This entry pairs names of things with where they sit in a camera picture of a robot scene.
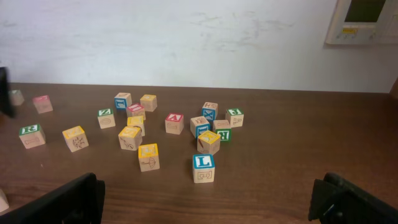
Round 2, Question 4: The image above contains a blue-sided picture block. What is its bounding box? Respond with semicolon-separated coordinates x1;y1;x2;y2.
114;93;132;110

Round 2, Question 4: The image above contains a green L block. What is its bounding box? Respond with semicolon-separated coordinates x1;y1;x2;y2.
9;90;24;106

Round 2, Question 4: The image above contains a red C block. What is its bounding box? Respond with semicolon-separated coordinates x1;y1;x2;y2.
32;95;53;114

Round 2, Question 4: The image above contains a green B-sided block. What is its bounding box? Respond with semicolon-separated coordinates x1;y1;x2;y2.
213;119;232;141

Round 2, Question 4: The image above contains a yellow block middle lower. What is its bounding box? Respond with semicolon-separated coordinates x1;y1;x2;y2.
118;126;142;151

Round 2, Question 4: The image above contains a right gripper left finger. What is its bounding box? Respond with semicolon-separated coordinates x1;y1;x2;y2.
1;173;105;224

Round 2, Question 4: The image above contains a yellow block top row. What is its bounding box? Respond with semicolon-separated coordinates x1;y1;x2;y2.
140;95;157;112

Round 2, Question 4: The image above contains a beige wall thermostat panel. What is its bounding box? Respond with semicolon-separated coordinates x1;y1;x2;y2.
325;0;397;45

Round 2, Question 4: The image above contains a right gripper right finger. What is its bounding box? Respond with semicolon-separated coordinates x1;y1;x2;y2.
308;172;397;224

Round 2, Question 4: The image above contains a green Z block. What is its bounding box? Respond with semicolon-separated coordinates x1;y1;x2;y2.
98;108;116;129

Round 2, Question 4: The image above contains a yellow block middle upper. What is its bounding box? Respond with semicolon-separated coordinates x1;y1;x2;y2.
127;115;146;136

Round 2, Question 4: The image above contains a blue X block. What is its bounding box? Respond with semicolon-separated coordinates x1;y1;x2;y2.
201;102;218;121

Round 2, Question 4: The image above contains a yellow umbrella block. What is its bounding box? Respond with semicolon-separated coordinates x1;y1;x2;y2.
138;143;160;172

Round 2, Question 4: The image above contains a red A block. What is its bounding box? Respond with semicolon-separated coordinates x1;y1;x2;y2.
165;113;184;134

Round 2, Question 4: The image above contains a green J block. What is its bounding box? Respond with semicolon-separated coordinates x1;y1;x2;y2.
226;108;244;128

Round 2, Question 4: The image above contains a green R block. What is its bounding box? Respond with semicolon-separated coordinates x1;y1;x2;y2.
19;124;45;149

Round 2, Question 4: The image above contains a yellow block right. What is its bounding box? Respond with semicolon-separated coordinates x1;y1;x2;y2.
197;131;221;155

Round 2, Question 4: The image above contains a blue L block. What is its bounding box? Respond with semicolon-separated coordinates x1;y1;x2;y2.
193;154;215;184

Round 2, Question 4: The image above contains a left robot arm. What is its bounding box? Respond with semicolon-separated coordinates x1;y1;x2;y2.
0;67;16;118

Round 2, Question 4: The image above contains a red I block upper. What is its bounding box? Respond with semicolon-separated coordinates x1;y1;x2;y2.
126;103;146;119

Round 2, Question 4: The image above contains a blue-sided wooden block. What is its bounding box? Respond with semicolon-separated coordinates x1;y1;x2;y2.
190;116;210;138

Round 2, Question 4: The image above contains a yellow O block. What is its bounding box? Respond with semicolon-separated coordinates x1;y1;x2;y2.
62;126;89;152

